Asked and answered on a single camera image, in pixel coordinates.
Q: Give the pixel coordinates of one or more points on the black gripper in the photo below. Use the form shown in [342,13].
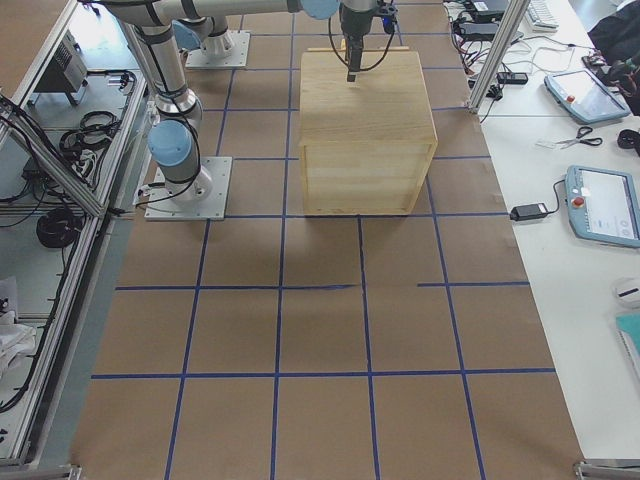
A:
[354,24]

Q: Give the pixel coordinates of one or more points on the wooden drawer cabinet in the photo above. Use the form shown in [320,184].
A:
[366,145]

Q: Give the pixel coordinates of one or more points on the black power brick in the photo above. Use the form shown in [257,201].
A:
[470,31]

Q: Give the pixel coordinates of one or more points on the small black device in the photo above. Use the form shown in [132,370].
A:
[512,78]

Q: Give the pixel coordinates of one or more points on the white keyboard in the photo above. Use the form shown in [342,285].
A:
[540,18]

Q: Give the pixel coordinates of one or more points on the upper blue teach pendant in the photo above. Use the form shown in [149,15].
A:
[585,97]

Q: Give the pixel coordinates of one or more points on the blue teach pendant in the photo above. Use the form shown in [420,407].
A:
[585,97]
[602,206]

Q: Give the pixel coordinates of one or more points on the black power adapter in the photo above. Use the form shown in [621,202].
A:
[528,212]

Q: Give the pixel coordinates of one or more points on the grey control box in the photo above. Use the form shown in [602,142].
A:
[66,72]

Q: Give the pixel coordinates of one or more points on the lower blue teach pendant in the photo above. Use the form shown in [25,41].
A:
[602,206]

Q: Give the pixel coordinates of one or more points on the aluminium frame post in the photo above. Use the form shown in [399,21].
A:
[511,20]

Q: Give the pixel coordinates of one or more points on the black handled scissors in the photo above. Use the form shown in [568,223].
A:
[581,137]

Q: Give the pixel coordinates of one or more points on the aluminium frame rail left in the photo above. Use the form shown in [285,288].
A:
[58,165]

